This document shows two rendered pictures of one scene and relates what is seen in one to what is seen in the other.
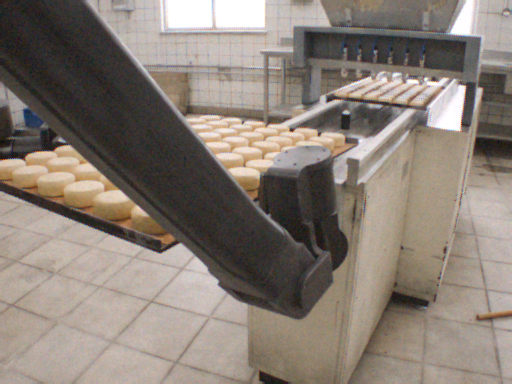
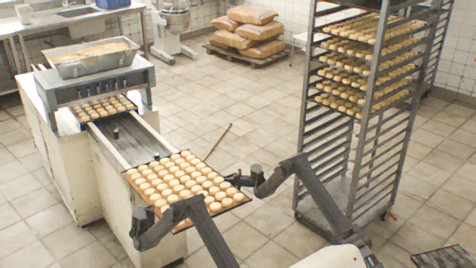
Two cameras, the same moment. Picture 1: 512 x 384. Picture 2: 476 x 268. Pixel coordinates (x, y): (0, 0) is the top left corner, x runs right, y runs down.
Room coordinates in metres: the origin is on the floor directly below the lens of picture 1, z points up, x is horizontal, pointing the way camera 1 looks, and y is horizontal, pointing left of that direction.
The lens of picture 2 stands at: (-0.22, 1.51, 2.23)
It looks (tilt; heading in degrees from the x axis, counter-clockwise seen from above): 30 degrees down; 295
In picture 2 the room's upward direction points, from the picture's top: straight up
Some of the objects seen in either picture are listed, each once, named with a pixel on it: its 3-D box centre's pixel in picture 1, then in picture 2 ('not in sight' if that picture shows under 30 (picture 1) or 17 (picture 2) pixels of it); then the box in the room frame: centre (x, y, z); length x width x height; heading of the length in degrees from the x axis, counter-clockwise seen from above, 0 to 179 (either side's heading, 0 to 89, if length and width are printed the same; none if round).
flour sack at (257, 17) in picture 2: not in sight; (251, 15); (2.25, -4.31, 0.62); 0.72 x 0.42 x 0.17; 166
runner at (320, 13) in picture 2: not in sight; (347, 6); (0.30, -1.23, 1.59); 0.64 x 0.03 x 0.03; 67
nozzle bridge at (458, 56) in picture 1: (388, 70); (98, 91); (1.78, -0.53, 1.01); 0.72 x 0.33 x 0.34; 60
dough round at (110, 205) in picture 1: (115, 204); (227, 202); (0.45, 0.17, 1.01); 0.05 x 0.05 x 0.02
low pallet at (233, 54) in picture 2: not in sight; (247, 51); (2.31, -4.31, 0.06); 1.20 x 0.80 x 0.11; 162
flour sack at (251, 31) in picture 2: not in sight; (261, 28); (2.05, -4.20, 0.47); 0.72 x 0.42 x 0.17; 75
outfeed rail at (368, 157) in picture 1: (424, 103); (115, 99); (1.81, -0.71, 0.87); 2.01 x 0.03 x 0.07; 150
